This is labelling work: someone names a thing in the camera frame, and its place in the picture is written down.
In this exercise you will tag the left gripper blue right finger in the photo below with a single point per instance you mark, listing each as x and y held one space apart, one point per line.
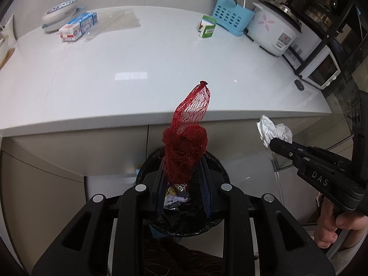
206 186

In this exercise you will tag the green white small carton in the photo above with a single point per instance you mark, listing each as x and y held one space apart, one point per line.
206 27

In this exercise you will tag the blue patterned porcelain plate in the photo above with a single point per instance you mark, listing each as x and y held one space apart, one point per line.
50 28

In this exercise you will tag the blue patterned porcelain bowl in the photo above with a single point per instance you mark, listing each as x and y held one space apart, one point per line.
59 12

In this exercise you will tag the small black remote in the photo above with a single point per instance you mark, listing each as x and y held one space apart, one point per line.
299 85

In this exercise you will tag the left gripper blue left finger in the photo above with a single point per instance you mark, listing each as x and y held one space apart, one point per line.
159 191

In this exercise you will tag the white toaster oven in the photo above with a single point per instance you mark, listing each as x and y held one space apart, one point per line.
316 65

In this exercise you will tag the red mesh net bag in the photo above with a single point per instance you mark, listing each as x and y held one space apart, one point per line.
185 140

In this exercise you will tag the yellow snack wrapper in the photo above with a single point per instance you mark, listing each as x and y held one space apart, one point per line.
178 190

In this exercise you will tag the clear bubble wrap sheet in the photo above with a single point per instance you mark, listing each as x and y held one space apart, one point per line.
115 20

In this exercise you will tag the person's right hand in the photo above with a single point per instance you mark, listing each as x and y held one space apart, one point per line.
328 224

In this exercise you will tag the white ceramic cup with sticks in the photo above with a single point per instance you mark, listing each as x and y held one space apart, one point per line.
7 31

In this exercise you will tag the black lined trash bin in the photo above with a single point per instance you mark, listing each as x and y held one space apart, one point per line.
184 210

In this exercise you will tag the blue white milk carton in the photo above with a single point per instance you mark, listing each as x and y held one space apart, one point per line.
77 27

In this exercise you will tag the white tissue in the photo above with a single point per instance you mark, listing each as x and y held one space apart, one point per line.
268 131

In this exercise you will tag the white rice cooker pink flowers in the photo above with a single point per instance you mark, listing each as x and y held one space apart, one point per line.
273 27

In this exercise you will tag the blue plastic utensil holder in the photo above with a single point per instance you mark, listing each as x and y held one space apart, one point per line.
232 17

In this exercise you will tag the round wooden coaster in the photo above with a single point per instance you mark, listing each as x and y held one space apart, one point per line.
7 57

